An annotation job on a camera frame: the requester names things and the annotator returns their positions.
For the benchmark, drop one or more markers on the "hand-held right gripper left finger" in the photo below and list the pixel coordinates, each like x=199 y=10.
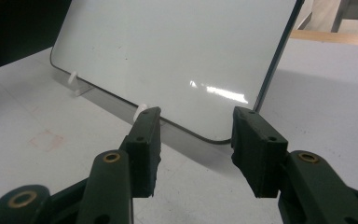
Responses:
x=143 y=155

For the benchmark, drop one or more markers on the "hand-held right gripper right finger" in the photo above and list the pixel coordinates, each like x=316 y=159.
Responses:
x=261 y=161

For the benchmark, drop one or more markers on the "white whiteboard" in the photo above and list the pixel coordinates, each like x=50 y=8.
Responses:
x=167 y=46

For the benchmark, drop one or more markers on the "white whiteboard stand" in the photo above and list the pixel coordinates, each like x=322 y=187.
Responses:
x=73 y=77

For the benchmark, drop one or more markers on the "wooden board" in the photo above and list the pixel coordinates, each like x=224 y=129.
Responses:
x=338 y=38

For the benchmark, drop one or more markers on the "dark curtain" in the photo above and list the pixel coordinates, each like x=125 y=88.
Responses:
x=15 y=28

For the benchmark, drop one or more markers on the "white desk frame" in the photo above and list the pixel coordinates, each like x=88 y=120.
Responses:
x=340 y=15

